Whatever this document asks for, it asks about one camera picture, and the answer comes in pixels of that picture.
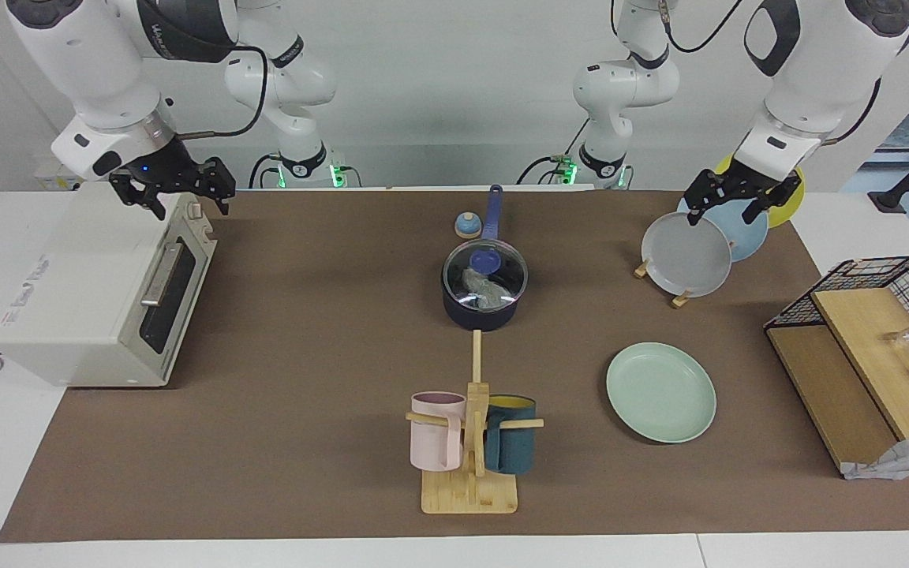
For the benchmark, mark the wooden plate rack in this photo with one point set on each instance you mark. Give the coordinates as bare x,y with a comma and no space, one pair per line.
682,299

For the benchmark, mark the grey plate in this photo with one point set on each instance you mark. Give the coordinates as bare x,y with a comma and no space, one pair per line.
687,256

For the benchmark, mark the yellow plate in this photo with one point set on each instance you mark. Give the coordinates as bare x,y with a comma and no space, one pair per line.
786,211

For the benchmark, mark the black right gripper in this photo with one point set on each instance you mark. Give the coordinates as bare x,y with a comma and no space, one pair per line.
166,170

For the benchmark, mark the translucent white vermicelli bundle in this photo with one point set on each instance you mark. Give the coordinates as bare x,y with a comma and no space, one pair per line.
486,288

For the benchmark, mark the pale green plate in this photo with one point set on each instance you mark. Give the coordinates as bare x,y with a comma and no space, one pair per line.
660,390

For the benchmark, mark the light blue plate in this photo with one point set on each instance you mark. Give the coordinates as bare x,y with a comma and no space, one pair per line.
750,237

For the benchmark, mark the brown table mat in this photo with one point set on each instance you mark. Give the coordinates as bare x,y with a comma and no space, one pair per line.
304,394

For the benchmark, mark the white power strip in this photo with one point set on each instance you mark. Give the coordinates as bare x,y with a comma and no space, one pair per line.
46,177

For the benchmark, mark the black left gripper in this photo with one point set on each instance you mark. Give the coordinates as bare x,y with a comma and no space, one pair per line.
738,185

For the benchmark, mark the pink mug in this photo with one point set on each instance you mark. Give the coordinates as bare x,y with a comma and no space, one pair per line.
432,442

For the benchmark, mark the teal mug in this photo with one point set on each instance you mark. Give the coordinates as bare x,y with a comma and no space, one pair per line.
511,442

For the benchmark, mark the wooden mug tree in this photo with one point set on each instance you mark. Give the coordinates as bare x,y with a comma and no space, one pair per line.
470,489

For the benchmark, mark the marbled grey white sheet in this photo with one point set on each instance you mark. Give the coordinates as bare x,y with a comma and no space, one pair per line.
904,459

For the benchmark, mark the small blue jar with cork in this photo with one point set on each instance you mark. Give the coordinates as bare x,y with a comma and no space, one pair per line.
467,226

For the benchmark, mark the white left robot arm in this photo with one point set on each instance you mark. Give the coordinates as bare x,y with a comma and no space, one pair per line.
809,79

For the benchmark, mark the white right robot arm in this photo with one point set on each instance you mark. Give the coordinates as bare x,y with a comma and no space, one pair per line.
99,71

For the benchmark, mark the beige toaster oven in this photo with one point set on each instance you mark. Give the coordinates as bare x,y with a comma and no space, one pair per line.
76,292

